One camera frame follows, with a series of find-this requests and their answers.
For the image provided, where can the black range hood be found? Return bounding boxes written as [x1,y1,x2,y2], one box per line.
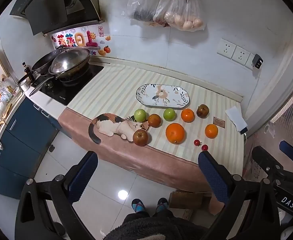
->
[9,0,104,36]

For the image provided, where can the wooden cutting board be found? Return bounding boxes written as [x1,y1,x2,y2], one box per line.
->
[0,44,12,79]

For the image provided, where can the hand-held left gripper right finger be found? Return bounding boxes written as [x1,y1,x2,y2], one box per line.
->
[198,152,279,240]

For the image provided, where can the cardboard box on floor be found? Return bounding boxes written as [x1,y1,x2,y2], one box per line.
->
[169,191,212,220]

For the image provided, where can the plastic bag with dark contents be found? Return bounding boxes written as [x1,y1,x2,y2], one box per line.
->
[123,0,167,23]

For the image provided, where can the plastic bag of eggs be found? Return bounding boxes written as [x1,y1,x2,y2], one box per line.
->
[153,0,206,32]

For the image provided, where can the dark frying pan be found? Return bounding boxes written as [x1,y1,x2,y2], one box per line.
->
[18,50,67,84]

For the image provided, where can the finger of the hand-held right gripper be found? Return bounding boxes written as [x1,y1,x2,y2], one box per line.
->
[279,141,293,177]
[252,146,292,180]

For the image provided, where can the striped mat with cat print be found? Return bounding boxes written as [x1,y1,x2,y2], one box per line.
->
[58,63,244,215]

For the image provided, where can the colourful wall stickers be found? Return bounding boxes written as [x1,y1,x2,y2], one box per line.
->
[51,25,112,57]

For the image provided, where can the large orange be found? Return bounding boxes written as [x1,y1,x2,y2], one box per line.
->
[166,123,186,144]

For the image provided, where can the black charger plug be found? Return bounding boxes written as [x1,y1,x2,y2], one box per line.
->
[252,54,264,69]

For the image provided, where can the blue patterned slipper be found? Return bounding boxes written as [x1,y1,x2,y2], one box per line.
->
[131,198,146,213]
[156,197,169,212]

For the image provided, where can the white wall socket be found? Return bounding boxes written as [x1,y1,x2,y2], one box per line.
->
[245,54,257,70]
[232,46,251,67]
[217,38,236,59]

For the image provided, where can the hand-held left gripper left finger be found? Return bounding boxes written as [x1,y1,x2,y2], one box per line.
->
[15,151,98,240]

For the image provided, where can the steel wok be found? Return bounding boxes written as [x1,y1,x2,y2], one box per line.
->
[29,48,90,97]

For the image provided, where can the person's dark fleece clothing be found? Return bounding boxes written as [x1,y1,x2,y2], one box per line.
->
[104,209,209,240]

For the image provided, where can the black cooktop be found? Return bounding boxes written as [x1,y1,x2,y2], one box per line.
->
[29,64,104,106]

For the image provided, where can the white cup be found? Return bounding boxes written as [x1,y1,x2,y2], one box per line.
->
[20,79,32,92]

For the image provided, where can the red-brown apple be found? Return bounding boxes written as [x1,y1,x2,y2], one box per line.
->
[196,104,209,118]
[133,129,149,146]

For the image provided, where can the blue kitchen cabinets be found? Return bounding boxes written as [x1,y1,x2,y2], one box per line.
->
[0,96,72,200]

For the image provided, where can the cluttered dish rack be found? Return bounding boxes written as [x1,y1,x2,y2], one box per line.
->
[0,75,22,120]

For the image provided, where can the white power bank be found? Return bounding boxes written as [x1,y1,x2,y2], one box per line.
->
[225,106,248,135]

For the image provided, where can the floral oval ceramic plate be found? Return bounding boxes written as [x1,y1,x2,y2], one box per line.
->
[136,83,190,109]

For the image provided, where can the dark sauce bottle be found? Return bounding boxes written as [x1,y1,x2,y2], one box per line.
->
[22,62,33,80]

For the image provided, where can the green apple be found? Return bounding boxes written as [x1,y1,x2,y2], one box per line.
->
[134,109,147,122]
[163,108,176,122]

